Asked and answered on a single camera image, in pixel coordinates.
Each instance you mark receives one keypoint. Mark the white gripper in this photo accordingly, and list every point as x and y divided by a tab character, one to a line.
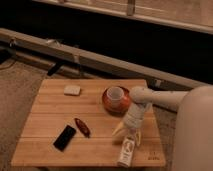
133	120

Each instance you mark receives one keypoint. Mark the white plastic bottle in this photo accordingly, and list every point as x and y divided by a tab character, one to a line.
127	151

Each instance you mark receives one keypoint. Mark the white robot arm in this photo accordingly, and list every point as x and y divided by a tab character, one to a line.
193	142

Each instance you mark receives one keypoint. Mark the orange bowl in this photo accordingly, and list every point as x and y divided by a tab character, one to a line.
123	106

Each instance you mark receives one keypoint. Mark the white plastic cup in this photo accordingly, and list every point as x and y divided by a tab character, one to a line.
114	95

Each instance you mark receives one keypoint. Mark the dark red oblong object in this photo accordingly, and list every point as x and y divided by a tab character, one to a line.
82	127

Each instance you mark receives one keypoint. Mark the black rectangular phone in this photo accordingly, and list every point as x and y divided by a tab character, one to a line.
64	138

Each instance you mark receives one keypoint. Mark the wooden table board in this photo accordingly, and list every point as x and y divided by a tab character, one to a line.
52	111

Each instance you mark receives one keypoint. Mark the long grey rail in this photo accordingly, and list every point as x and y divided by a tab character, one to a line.
100	62

